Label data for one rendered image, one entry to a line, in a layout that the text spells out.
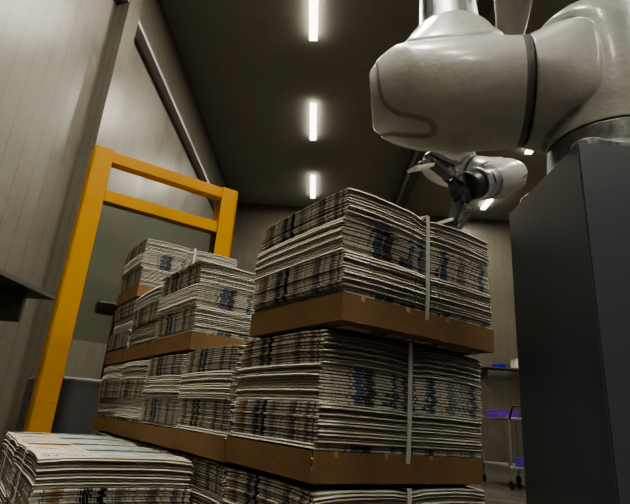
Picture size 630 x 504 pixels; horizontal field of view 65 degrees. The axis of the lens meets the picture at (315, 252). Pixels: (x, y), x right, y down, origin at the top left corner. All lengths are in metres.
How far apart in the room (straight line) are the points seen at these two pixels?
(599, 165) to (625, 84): 0.14
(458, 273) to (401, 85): 0.41
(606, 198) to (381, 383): 0.45
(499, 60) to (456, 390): 0.57
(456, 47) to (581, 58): 0.15
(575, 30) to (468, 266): 0.45
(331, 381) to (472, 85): 0.47
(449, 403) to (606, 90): 0.56
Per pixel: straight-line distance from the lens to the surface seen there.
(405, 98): 0.72
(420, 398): 0.91
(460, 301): 0.96
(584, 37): 0.76
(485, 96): 0.71
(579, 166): 0.61
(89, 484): 1.07
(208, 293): 1.32
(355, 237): 0.81
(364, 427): 0.82
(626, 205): 0.62
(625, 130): 0.70
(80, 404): 2.50
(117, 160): 2.61
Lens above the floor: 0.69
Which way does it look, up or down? 19 degrees up
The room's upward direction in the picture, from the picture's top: 4 degrees clockwise
